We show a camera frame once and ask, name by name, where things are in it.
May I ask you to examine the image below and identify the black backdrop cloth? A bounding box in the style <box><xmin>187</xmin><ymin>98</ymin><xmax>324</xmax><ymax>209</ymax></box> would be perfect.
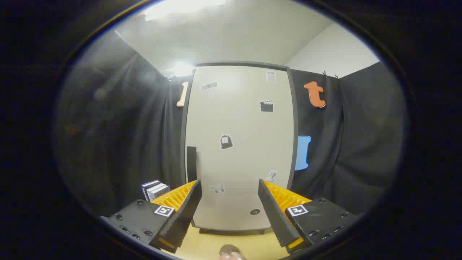
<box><xmin>54</xmin><ymin>31</ymin><xmax>408</xmax><ymax>217</ymax></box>

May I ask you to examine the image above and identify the black door handle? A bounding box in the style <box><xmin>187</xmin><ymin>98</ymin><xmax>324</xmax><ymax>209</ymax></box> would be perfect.
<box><xmin>186</xmin><ymin>146</ymin><xmax>197</xmax><ymax>183</ymax></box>

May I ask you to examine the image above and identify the grey shoe cabinet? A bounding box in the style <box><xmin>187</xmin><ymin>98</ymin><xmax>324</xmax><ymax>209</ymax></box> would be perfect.
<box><xmin>179</xmin><ymin>61</ymin><xmax>300</xmax><ymax>236</ymax></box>

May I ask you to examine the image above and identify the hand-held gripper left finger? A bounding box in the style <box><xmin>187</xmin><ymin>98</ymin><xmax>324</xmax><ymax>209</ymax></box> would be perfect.
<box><xmin>100</xmin><ymin>179</ymin><xmax>202</xmax><ymax>254</ymax></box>

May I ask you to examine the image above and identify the white shoe cabinet door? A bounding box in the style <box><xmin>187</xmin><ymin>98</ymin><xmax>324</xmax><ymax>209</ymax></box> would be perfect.
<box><xmin>185</xmin><ymin>65</ymin><xmax>296</xmax><ymax>231</ymax></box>

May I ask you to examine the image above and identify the dark blue book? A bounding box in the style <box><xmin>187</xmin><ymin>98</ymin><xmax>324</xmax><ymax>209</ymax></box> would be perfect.
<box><xmin>141</xmin><ymin>180</ymin><xmax>160</xmax><ymax>201</ymax></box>

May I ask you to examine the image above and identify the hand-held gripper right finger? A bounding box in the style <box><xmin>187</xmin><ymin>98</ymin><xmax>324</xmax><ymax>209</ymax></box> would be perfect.
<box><xmin>258</xmin><ymin>179</ymin><xmax>361</xmax><ymax>254</ymax></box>

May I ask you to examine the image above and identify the white blue spine book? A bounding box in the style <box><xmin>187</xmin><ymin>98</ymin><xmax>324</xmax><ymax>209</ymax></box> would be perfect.
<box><xmin>145</xmin><ymin>182</ymin><xmax>166</xmax><ymax>200</ymax></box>

